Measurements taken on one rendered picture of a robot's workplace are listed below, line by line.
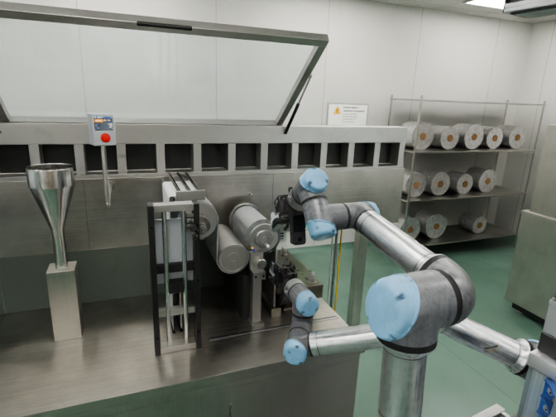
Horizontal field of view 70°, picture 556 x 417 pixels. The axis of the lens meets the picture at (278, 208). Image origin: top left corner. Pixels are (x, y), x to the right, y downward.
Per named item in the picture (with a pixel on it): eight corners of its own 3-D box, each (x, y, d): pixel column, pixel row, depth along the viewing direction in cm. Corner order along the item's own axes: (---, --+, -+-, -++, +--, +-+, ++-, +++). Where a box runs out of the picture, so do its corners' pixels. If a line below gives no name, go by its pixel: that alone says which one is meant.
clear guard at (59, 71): (-47, 8, 103) (-47, 7, 103) (8, 119, 146) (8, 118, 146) (319, 42, 139) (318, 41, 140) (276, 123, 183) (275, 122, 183)
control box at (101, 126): (95, 146, 125) (92, 113, 122) (89, 144, 130) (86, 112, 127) (117, 146, 129) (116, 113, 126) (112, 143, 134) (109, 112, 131)
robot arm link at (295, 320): (286, 349, 136) (288, 320, 133) (291, 331, 147) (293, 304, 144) (309, 352, 135) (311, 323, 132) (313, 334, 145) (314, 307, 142)
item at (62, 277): (45, 347, 141) (23, 189, 125) (51, 326, 153) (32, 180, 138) (88, 340, 146) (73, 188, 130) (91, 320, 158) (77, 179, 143)
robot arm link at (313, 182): (309, 193, 106) (300, 165, 109) (294, 209, 116) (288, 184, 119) (334, 191, 109) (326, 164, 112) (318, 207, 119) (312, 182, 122)
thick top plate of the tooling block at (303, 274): (287, 303, 164) (288, 289, 162) (257, 264, 199) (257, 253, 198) (322, 297, 169) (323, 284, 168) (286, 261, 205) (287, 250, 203)
